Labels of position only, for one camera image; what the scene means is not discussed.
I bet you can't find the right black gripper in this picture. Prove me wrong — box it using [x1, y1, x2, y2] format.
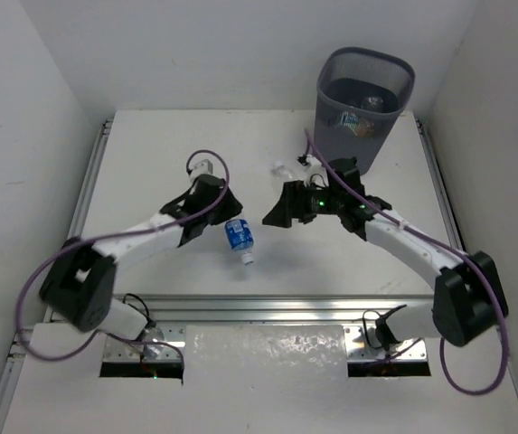
[262, 178, 344, 227]

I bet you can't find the clear ribbed plastic bottle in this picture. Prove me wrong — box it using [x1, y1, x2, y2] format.
[271, 160, 303, 183]

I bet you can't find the blue label plastic bottle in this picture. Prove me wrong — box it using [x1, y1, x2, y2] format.
[224, 217, 254, 266]

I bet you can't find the green-white label plastic bottle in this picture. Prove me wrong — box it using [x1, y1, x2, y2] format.
[336, 111, 360, 134]

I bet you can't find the orange plastic bottle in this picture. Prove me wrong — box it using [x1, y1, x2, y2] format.
[354, 118, 376, 137]

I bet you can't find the small clear blue-cap bottle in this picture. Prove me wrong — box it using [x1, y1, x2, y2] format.
[360, 95, 386, 114]

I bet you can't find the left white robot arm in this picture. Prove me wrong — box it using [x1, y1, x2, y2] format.
[39, 175, 243, 332]

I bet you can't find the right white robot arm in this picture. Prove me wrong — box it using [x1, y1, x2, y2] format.
[262, 158, 509, 351]

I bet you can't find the grey mesh waste bin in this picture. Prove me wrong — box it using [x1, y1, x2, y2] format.
[314, 47, 416, 175]

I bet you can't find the white foam block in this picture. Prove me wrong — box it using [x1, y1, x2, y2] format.
[184, 325, 348, 384]

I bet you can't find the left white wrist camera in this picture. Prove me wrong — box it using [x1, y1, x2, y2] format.
[188, 159, 213, 182]

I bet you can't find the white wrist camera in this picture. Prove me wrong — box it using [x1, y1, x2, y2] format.
[188, 159, 213, 182]
[297, 154, 321, 169]

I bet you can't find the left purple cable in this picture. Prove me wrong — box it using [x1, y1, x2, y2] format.
[15, 149, 231, 363]

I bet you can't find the purple cable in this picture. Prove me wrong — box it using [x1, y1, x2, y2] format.
[15, 149, 231, 363]
[304, 128, 512, 397]

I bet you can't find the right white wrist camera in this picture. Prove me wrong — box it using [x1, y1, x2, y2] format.
[297, 154, 321, 169]

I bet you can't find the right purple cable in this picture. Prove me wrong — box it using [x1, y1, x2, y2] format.
[304, 128, 512, 397]

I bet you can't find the aluminium front rail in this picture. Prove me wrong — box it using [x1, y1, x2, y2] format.
[7, 294, 511, 367]

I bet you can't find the left aluminium side rail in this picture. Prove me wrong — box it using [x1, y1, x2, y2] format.
[45, 118, 115, 317]

